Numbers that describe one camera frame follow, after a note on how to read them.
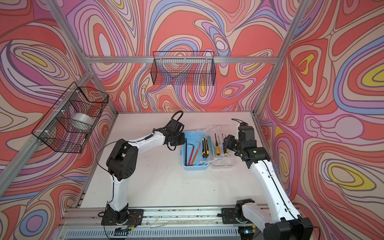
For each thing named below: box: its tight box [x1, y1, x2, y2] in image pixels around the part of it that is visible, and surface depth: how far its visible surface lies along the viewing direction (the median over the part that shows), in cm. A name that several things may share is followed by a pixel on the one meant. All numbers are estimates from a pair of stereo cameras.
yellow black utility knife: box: [202, 136, 210, 159], surface depth 90 cm
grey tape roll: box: [71, 113, 95, 133], surface depth 74 cm
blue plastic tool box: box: [180, 130, 210, 170], surface depth 98 cm
